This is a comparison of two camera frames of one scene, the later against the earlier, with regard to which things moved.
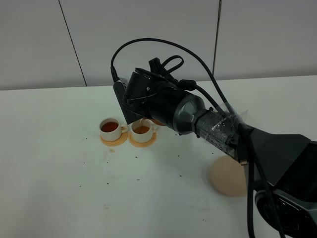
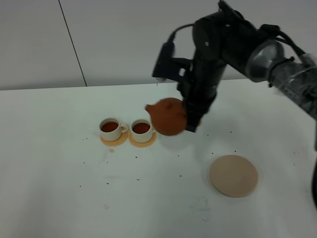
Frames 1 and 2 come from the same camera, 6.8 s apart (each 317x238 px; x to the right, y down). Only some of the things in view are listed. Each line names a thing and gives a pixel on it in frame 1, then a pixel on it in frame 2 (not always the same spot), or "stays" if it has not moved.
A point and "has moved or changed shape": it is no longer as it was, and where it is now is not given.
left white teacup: (111, 130) stays
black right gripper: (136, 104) → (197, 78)
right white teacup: (142, 130) stays
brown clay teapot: (154, 121) has moved or changed shape
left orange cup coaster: (122, 140) stays
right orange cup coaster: (140, 144) stays
